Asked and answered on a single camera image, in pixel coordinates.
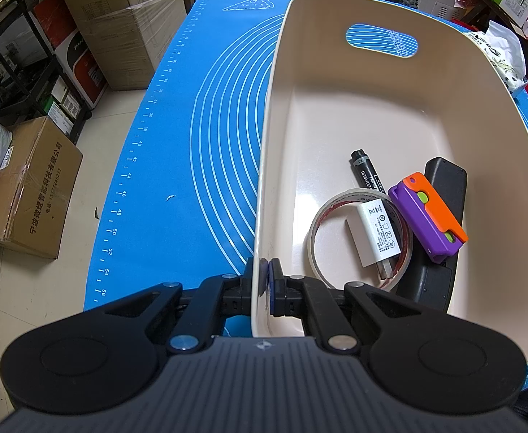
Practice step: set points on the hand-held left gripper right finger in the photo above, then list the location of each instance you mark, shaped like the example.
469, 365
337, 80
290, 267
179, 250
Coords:
271, 289

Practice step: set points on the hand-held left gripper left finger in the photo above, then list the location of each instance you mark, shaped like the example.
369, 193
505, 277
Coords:
245, 289

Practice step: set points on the white charger plug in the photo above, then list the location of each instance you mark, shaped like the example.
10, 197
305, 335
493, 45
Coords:
377, 230

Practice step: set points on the beige tape roll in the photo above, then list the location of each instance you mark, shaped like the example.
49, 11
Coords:
356, 193

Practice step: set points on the purple orange plastic toy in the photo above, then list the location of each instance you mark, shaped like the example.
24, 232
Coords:
422, 221

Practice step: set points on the beige plastic bin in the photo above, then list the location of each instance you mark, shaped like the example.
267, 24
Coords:
336, 112

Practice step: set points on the black remote control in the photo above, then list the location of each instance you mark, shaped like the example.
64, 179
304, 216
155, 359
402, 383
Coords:
449, 185

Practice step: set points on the blue silicone mat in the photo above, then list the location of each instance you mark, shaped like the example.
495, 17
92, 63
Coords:
210, 144

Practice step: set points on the black marker pen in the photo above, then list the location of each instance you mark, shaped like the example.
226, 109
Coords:
367, 171

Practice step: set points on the brown cardboard box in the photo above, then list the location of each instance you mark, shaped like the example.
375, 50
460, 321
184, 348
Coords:
33, 189

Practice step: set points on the red white appliance box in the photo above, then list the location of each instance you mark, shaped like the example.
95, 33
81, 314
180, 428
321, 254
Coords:
83, 67

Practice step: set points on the large wrapped cardboard box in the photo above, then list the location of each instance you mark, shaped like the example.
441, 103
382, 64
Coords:
124, 31

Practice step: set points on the black metal rack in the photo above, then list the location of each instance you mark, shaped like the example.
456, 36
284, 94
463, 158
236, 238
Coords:
33, 49

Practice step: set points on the printed tissue pack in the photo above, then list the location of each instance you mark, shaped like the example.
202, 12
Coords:
498, 58

